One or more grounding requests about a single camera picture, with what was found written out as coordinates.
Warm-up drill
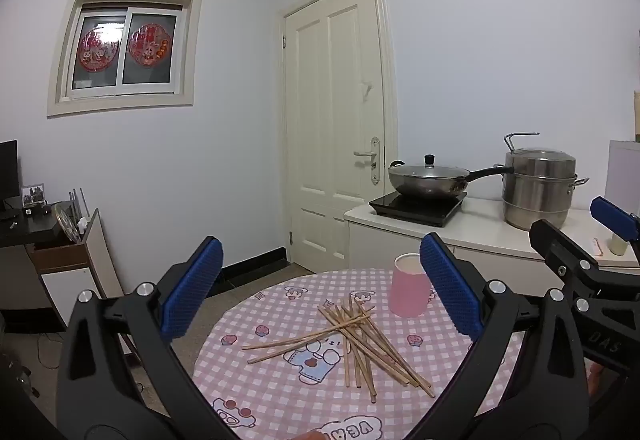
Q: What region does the white kitchen counter cabinet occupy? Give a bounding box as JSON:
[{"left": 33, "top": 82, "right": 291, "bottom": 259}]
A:
[{"left": 345, "top": 198, "right": 639, "bottom": 296}]

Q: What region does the person's right hand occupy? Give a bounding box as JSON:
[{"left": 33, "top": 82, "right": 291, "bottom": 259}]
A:
[{"left": 587, "top": 362, "right": 606, "bottom": 399}]

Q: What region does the pale green cup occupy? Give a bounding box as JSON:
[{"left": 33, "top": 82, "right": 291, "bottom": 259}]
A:
[{"left": 608, "top": 233, "right": 628, "bottom": 257}]

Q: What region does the white paper booklet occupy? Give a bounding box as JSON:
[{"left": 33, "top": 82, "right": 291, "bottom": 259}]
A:
[{"left": 591, "top": 237, "right": 605, "bottom": 257}]

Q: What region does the stainless steel steamer pot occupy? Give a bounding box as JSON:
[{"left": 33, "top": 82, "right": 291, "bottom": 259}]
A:
[{"left": 502, "top": 132, "right": 589, "bottom": 231}]

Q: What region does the wooden side cabinet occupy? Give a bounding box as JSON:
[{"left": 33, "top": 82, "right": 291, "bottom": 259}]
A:
[{"left": 26, "top": 209, "right": 124, "bottom": 326}]

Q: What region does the black induction cooktop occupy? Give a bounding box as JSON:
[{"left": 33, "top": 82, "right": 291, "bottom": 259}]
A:
[{"left": 369, "top": 193, "right": 468, "bottom": 227}]

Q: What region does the steel wok with lid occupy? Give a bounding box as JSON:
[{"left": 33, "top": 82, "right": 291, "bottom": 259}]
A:
[{"left": 387, "top": 155, "right": 514, "bottom": 196}]

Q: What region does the pink paper cup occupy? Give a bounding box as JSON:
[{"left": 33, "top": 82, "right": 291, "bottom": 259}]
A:
[{"left": 388, "top": 253, "right": 432, "bottom": 317}]

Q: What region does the round desk clock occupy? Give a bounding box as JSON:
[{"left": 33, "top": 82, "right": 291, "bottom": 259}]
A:
[{"left": 52, "top": 203, "right": 81, "bottom": 244}]

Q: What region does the pink checkered tablecloth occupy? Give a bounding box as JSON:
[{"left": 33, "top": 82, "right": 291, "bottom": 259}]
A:
[{"left": 192, "top": 267, "right": 526, "bottom": 440}]

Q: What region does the black computer monitor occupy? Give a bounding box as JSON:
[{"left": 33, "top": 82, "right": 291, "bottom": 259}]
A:
[{"left": 0, "top": 140, "right": 20, "bottom": 210}]

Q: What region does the cream panel door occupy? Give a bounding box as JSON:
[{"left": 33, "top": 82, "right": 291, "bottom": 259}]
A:
[{"left": 281, "top": 0, "right": 398, "bottom": 273}]

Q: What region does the window with red decals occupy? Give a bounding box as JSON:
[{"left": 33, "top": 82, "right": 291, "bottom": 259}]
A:
[{"left": 47, "top": 0, "right": 202, "bottom": 118}]

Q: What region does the silver door handle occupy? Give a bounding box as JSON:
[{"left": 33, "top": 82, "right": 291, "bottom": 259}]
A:
[{"left": 352, "top": 137, "right": 381, "bottom": 185}]

